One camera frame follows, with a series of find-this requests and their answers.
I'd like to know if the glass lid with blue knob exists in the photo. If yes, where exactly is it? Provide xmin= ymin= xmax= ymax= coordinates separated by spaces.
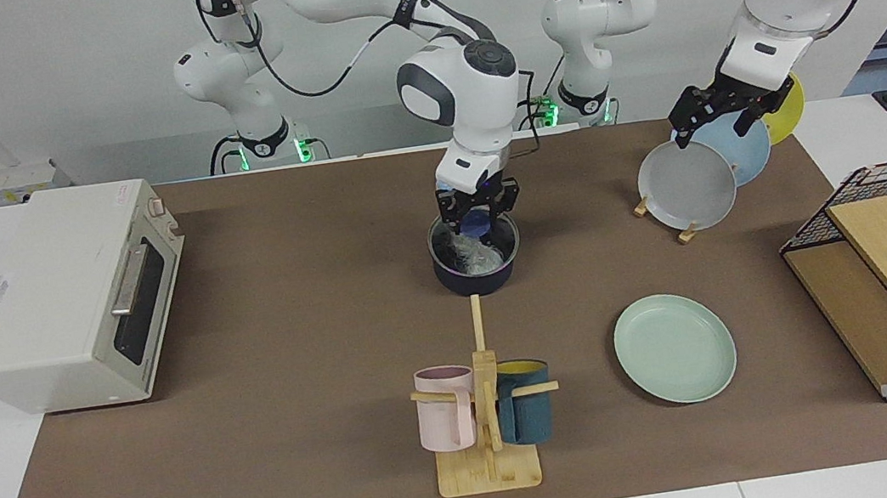
xmin=424 ymin=204 xmax=523 ymax=279

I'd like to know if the translucent vermicelli bundle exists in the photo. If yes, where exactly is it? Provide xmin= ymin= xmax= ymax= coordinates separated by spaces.
xmin=450 ymin=229 xmax=509 ymax=275

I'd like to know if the light blue plate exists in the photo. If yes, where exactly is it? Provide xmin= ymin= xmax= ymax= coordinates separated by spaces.
xmin=687 ymin=106 xmax=777 ymax=192

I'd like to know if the yellow plate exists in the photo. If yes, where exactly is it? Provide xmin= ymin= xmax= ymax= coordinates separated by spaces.
xmin=755 ymin=71 xmax=811 ymax=147

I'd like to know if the grey plate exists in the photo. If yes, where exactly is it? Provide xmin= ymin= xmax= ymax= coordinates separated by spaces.
xmin=633 ymin=133 xmax=743 ymax=238

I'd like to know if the wooden plate rack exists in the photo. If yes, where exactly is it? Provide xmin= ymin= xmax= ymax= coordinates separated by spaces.
xmin=632 ymin=188 xmax=704 ymax=251

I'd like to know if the mint green plate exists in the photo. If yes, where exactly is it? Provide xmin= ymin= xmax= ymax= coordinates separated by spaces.
xmin=608 ymin=286 xmax=743 ymax=413

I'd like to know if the teal mug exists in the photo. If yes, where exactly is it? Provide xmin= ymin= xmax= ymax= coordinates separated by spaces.
xmin=491 ymin=355 xmax=559 ymax=449

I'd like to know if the pink mug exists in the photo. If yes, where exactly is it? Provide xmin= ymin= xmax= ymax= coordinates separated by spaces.
xmin=412 ymin=363 xmax=483 ymax=456

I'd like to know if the brown table mat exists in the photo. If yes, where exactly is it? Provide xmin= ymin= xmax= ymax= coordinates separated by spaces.
xmin=0 ymin=88 xmax=887 ymax=498

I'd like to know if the wooden mug tree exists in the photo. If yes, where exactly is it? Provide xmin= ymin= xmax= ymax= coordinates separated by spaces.
xmin=398 ymin=286 xmax=572 ymax=498

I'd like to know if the cream toaster oven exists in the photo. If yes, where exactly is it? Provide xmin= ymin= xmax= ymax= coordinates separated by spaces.
xmin=0 ymin=173 xmax=206 ymax=422

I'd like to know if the dark pot with purple handle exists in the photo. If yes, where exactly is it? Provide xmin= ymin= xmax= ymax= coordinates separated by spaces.
xmin=424 ymin=206 xmax=527 ymax=303

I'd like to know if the black left base cable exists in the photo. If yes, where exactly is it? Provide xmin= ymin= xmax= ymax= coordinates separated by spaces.
xmin=505 ymin=53 xmax=579 ymax=156

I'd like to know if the black base cable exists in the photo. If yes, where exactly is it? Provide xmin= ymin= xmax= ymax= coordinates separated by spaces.
xmin=505 ymin=53 xmax=579 ymax=156
xmin=205 ymin=134 xmax=247 ymax=178

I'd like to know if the black wire basket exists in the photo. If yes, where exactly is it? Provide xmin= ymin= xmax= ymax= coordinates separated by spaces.
xmin=771 ymin=159 xmax=887 ymax=291

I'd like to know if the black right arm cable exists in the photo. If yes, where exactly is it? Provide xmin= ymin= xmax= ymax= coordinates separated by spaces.
xmin=195 ymin=0 xmax=422 ymax=110

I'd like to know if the black right base cable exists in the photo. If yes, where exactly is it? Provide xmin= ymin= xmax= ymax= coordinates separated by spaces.
xmin=205 ymin=134 xmax=247 ymax=178

